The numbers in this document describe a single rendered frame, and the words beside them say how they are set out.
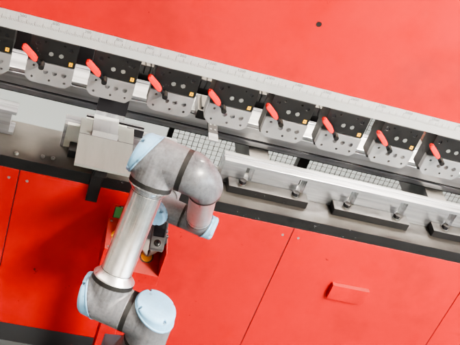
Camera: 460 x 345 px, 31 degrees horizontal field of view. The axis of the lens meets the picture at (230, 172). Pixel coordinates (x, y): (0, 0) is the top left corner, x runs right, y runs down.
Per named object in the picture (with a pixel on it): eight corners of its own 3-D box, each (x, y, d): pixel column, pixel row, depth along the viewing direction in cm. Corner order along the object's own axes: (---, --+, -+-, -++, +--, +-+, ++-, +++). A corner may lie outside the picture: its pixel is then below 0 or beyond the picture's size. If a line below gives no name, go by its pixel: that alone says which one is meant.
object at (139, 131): (84, 124, 284) (86, 118, 282) (85, 120, 286) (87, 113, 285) (142, 138, 288) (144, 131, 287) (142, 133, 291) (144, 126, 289)
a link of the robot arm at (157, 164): (117, 339, 222) (191, 155, 209) (66, 317, 223) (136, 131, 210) (129, 322, 234) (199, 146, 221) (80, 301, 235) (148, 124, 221)
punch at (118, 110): (94, 115, 282) (100, 92, 277) (95, 112, 284) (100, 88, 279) (123, 122, 285) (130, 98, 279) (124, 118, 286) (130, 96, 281)
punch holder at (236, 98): (202, 121, 282) (216, 80, 273) (202, 108, 289) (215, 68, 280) (244, 131, 285) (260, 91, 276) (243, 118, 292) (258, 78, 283)
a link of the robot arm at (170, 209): (179, 217, 246) (190, 195, 255) (144, 202, 247) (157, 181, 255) (172, 235, 251) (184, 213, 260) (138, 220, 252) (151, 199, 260)
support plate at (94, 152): (73, 165, 261) (74, 162, 261) (81, 119, 282) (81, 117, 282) (130, 177, 265) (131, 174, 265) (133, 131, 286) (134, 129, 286)
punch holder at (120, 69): (85, 94, 273) (95, 50, 264) (87, 81, 280) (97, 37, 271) (129, 104, 277) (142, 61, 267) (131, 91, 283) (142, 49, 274)
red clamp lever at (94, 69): (88, 61, 262) (107, 83, 267) (90, 55, 265) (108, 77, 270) (84, 64, 262) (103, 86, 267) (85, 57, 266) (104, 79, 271)
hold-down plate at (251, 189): (226, 192, 295) (228, 185, 294) (225, 182, 300) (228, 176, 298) (305, 209, 302) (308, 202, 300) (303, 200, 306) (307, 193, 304)
